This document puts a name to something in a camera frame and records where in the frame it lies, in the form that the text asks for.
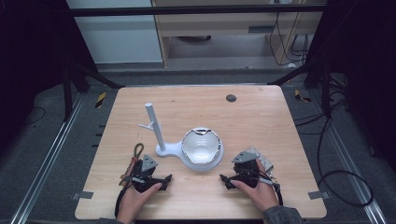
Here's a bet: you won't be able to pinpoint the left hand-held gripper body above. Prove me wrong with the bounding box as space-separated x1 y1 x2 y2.
132 154 164 193

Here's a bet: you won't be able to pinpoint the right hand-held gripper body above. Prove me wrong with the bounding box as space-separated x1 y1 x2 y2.
231 150 261 189

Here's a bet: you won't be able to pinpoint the white quilted pouch with keyring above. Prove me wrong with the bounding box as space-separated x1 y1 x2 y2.
247 146 278 185

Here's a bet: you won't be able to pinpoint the white key stand with bowl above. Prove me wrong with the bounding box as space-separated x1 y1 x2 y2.
138 102 225 173

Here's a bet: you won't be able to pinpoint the person's left hand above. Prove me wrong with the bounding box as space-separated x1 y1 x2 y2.
116 182 163 224

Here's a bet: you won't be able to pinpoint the person's right hand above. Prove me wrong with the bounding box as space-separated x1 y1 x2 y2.
230 161 280 213

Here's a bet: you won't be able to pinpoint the grey tape strip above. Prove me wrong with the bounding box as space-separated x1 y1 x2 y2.
71 190 94 201
307 189 331 201

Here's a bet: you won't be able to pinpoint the yellow black hazard tape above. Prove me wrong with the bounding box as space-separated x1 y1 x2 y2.
94 91 107 109
293 89 313 104

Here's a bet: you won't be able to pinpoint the black metal stand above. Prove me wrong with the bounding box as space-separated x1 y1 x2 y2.
60 55 126 123
266 58 333 118

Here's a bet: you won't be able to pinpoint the white cabinet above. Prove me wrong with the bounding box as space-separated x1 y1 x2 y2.
65 0 164 65

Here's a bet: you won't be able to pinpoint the light wooden desk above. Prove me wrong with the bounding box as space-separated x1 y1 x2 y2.
150 0 328 68

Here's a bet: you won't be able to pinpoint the black horizontal bar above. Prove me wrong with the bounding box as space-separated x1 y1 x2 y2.
65 4 329 18

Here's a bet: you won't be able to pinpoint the left hand-held gripper cable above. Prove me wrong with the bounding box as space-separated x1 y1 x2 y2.
114 176 146 219

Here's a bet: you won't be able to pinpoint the hand-held gripper cable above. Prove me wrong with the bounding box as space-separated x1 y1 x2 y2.
257 176 285 206
114 176 146 219

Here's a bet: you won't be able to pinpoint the right hand-held gripper cable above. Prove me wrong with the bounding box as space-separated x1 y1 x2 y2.
257 176 285 206

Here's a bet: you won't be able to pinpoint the black looped floor cable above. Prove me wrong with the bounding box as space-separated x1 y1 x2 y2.
317 116 375 208

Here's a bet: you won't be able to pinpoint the metal floor rail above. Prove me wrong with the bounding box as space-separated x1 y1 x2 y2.
310 89 389 224
9 92 86 224

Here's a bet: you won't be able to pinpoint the thin black floor cable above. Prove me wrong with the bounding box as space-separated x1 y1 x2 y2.
22 105 47 127

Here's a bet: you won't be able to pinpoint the black hanging cables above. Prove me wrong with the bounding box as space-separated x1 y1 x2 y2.
268 11 310 67

